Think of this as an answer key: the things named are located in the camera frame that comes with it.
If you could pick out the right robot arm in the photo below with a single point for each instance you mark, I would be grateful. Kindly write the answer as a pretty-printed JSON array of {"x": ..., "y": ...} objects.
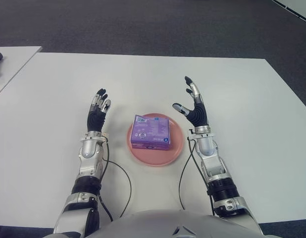
[{"x": 217, "y": 168}]

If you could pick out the silver robot torso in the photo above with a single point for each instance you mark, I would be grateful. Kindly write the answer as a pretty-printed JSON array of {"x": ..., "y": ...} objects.
[{"x": 153, "y": 225}]

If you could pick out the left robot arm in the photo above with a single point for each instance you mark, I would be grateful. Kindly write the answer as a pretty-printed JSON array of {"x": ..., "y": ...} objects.
[{"x": 89, "y": 158}]

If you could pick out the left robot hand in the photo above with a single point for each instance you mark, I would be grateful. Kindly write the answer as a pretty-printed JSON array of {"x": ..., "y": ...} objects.
[{"x": 95, "y": 120}]

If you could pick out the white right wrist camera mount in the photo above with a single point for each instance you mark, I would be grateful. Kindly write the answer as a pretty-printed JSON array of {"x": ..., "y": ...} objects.
[{"x": 192, "y": 135}]

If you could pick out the pink round plate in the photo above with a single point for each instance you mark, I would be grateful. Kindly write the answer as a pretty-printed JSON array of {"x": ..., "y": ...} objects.
[{"x": 155, "y": 153}]

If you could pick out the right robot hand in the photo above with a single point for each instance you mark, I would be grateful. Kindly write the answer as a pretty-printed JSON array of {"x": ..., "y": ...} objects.
[{"x": 198, "y": 115}]

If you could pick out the purple tissue paper pack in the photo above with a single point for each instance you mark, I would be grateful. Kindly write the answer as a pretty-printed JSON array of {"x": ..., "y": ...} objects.
[{"x": 150, "y": 131}]

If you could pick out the tan left wrist camera mount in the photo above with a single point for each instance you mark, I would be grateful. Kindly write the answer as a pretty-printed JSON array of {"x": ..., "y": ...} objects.
[{"x": 105, "y": 136}]

